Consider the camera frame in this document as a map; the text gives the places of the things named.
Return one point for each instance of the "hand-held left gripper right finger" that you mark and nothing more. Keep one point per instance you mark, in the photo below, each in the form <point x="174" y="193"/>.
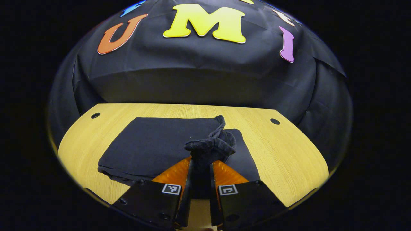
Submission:
<point x="214" y="199"/>

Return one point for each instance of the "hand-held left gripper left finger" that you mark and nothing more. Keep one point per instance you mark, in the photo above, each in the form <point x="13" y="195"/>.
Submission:
<point x="188" y="192"/>

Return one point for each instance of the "dark grey jeans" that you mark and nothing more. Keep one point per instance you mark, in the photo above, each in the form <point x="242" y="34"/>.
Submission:
<point x="154" y="144"/>

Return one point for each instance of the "black backdrop cloth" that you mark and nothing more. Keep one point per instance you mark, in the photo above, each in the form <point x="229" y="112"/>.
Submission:
<point x="192" y="80"/>

